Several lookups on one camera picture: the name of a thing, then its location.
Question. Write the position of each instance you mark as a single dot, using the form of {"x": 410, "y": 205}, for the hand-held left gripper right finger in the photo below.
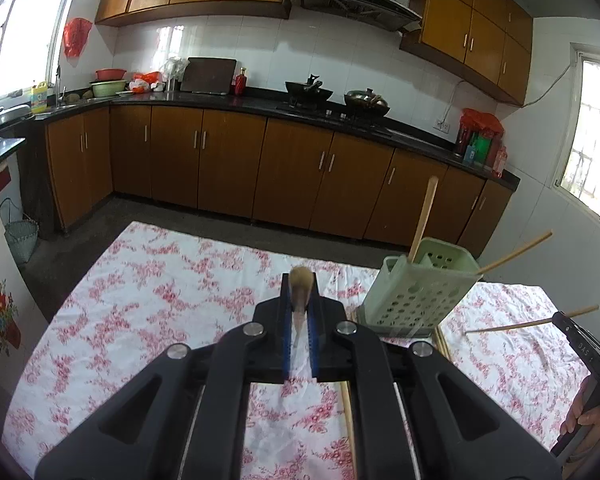
{"x": 314, "y": 340}

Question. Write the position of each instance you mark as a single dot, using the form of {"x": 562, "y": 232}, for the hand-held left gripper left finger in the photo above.
{"x": 285, "y": 335}

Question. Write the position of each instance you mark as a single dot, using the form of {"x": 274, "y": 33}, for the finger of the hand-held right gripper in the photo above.
{"x": 562, "y": 321}

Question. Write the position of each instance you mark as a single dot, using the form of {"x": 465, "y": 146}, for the light wooden chopstick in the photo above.
{"x": 300, "y": 280}
{"x": 515, "y": 252}
{"x": 351, "y": 430}
{"x": 425, "y": 215}
{"x": 520, "y": 325}

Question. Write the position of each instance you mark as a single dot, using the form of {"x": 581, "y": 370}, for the green perforated utensil holder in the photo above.
{"x": 410, "y": 290}

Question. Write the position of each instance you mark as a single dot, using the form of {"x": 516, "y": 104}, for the person's right hand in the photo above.
{"x": 582, "y": 410}

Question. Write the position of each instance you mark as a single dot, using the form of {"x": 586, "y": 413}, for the pink floral tablecloth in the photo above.
{"x": 155, "y": 310}

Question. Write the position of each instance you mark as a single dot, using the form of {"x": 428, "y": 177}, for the wooden base cabinets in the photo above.
{"x": 230, "y": 160}

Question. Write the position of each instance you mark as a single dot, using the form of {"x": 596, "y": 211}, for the barred window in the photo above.
{"x": 592, "y": 135}

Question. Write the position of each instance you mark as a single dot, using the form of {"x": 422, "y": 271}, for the green box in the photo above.
{"x": 481, "y": 149}

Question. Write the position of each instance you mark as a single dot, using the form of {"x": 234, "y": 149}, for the small blue box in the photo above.
{"x": 470, "y": 154}

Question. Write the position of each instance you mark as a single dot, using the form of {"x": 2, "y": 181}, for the red bag over bottles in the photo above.
{"x": 480, "y": 122}

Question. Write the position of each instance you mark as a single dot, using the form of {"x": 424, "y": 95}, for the gas stove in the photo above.
{"x": 340, "y": 116}

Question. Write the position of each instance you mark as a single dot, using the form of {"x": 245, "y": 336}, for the black kitchen countertop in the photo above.
{"x": 260, "y": 105}

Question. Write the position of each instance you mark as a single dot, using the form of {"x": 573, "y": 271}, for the black wok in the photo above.
{"x": 307, "y": 91}

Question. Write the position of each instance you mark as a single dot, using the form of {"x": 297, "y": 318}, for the dark pot with lid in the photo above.
{"x": 366, "y": 100}

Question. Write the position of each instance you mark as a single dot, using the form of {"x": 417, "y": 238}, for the red glass bottle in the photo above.
{"x": 240, "y": 84}

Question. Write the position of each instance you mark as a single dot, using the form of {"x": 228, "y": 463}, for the dark cutting board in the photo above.
{"x": 209, "y": 76}

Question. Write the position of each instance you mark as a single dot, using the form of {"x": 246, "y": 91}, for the green mesh basket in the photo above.
{"x": 20, "y": 240}

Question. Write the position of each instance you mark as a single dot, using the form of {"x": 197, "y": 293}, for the red and white plastic bags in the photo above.
{"x": 145, "y": 82}

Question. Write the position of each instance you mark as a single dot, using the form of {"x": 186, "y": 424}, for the white cabinet with flower print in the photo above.
{"x": 0, "y": 270}

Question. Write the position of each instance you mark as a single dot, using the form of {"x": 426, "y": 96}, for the green plastic basin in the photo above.
{"x": 107, "y": 89}

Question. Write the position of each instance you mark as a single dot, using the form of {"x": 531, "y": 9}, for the red plastic basin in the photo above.
{"x": 111, "y": 74}

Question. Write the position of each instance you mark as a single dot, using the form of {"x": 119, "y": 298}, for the metal faucet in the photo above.
{"x": 58, "y": 85}

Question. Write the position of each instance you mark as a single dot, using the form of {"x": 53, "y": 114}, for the yellow detergent bottle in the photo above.
{"x": 39, "y": 100}

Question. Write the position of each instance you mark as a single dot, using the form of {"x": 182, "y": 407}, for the metal pan lid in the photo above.
{"x": 5, "y": 116}

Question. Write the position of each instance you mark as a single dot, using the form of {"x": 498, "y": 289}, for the hanging red plastic bag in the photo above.
{"x": 77, "y": 37}

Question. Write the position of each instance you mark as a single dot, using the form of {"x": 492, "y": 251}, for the wide kitchen window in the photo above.
{"x": 20, "y": 25}

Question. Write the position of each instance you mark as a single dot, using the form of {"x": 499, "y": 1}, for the wall socket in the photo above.
{"x": 443, "y": 124}

